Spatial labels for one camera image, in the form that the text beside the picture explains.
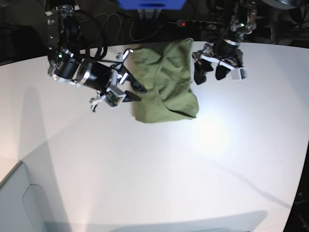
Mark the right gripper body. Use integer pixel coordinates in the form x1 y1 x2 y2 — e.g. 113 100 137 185
89 49 133 112

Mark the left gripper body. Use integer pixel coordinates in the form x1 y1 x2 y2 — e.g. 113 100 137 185
192 40 244 74

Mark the green T-shirt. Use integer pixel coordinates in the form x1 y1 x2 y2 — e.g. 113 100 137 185
130 38 199 124

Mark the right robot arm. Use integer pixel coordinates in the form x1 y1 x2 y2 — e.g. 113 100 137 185
44 0 147 112

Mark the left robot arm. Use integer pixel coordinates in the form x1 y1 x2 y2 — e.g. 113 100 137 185
192 0 257 85

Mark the black power strip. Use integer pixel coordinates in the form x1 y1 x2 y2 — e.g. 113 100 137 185
176 19 223 30

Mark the blue box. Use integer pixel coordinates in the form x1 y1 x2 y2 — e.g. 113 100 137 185
118 0 186 10

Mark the grey cabinet corner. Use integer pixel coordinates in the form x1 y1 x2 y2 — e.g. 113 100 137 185
0 162 48 232

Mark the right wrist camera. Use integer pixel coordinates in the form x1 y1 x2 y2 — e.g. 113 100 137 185
104 86 126 107

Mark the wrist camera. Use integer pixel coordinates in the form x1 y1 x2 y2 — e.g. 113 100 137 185
104 86 126 107
231 67 248 81

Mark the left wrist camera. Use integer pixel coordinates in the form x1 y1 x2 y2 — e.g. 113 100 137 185
231 67 248 81

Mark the grey looped cable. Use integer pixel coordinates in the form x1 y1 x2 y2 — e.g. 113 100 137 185
96 12 167 44

